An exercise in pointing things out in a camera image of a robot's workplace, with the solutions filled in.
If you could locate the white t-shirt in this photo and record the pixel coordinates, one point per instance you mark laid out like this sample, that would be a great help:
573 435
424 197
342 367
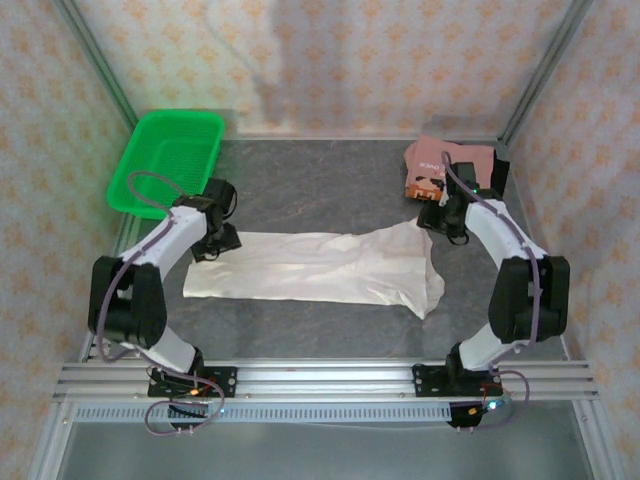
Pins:
310 270

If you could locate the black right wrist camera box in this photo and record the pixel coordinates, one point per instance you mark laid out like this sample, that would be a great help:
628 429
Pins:
465 175

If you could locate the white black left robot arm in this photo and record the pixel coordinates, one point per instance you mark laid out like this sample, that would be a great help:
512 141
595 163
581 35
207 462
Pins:
175 235

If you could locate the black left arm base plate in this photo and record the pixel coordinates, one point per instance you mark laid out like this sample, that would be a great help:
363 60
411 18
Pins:
220 380

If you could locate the green plastic basket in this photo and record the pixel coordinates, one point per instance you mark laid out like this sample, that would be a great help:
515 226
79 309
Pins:
165 160

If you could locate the pink printed t-shirt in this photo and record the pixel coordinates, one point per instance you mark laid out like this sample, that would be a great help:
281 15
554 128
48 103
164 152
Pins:
465 155

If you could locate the aluminium frame post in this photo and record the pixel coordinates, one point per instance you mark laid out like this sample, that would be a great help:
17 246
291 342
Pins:
95 60
545 65

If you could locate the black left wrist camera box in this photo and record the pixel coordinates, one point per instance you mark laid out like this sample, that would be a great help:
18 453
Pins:
221 192

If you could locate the black t-shirt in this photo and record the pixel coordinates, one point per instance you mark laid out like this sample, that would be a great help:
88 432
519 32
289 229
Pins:
502 172

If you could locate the aluminium mounting rail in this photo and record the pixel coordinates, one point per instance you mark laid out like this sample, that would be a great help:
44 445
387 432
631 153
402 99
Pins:
325 380

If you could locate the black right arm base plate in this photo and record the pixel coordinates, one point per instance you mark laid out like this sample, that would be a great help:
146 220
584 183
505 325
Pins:
430 380

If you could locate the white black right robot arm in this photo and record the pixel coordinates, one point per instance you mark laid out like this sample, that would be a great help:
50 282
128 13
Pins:
487 225

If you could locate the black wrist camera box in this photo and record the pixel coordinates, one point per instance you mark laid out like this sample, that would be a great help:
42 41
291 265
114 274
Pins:
221 192
465 175

